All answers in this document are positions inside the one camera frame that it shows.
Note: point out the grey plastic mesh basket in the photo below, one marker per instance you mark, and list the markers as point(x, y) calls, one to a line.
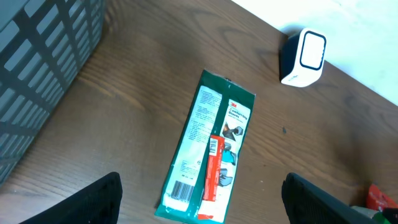
point(44, 44)

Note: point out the green white gloves package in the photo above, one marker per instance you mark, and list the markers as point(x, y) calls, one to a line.
point(221, 108)

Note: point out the green lid glass jar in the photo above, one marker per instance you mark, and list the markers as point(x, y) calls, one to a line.
point(387, 216)

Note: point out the red candy bar wrapper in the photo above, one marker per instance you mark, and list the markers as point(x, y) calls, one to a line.
point(216, 147)

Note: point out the white barcode scanner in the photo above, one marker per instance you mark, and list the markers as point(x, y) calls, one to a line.
point(301, 58)

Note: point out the orange red snack bag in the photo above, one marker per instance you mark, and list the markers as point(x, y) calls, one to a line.
point(377, 200)

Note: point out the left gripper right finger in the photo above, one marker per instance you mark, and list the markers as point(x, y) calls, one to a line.
point(307, 203)

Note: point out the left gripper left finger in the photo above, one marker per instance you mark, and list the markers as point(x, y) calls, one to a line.
point(97, 203)

